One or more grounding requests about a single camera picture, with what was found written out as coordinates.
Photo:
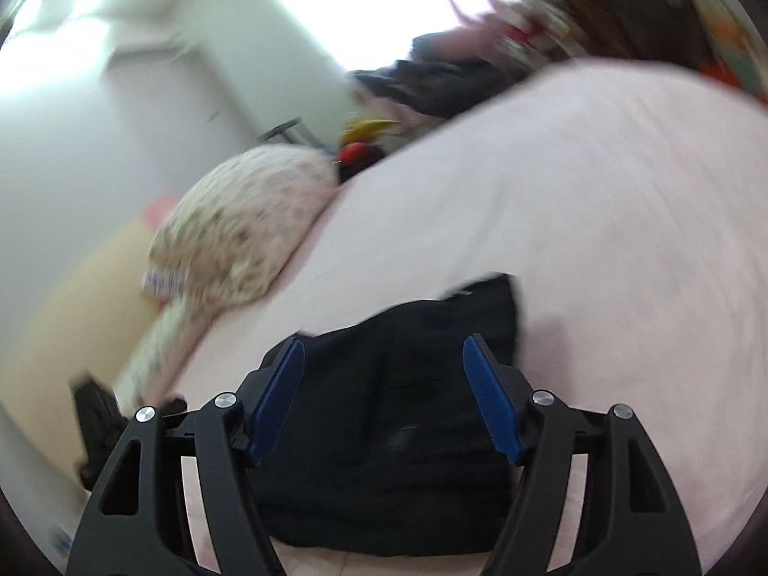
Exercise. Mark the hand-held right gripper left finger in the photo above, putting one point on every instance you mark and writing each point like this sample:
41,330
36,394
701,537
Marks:
277,393

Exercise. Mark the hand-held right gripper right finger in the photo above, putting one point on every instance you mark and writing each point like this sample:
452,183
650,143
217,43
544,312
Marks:
489,399

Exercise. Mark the black pants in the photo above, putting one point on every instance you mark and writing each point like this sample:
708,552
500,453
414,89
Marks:
390,432

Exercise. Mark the floral printed bolster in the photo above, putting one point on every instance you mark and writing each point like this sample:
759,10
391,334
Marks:
153,354

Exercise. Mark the small purple printed cloth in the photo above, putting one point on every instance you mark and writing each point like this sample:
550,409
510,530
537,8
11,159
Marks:
162,281

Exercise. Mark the floral printed pillow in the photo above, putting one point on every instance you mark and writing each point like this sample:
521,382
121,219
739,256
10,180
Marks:
240,228

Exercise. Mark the beige wooden headboard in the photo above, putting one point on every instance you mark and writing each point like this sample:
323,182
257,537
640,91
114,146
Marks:
72,324

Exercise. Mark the yellow and red toy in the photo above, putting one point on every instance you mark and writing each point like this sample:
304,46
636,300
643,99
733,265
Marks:
363,141

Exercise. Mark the dark clothes pile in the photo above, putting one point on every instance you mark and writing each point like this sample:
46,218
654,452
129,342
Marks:
432,87

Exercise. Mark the colourful cluttered shelf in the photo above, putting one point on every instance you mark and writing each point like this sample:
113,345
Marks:
648,12

